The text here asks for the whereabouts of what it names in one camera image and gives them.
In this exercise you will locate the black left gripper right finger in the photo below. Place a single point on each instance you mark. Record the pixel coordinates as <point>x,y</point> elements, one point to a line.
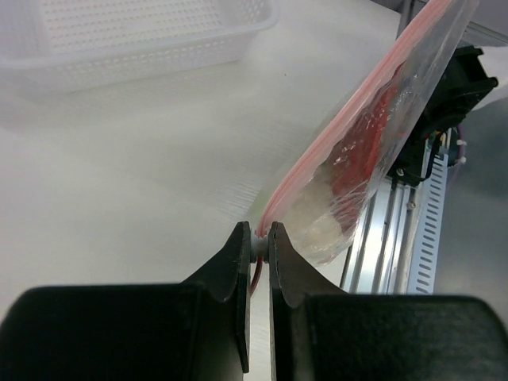
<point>319,332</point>

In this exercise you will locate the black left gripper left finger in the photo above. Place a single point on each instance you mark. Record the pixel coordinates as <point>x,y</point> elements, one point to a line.
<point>194,330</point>

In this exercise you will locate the white toy cauliflower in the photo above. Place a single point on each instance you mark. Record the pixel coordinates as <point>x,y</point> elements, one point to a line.
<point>319,226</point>

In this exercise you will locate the clear zip top bag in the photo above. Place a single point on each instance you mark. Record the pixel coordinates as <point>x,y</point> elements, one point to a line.
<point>427,39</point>

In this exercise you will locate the red toy lobster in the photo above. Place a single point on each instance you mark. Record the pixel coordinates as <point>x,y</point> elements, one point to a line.
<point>354,158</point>

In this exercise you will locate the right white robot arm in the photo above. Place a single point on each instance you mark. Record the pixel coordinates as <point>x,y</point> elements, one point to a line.
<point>474,77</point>

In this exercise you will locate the white perforated plastic basket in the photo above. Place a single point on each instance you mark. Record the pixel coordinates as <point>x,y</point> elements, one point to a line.
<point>65,46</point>

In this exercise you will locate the aluminium mounting rail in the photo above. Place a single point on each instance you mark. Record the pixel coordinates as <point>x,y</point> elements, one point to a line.
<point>378,249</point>

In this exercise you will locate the white slotted cable duct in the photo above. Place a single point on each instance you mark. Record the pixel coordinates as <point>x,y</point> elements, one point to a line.
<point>423,265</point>

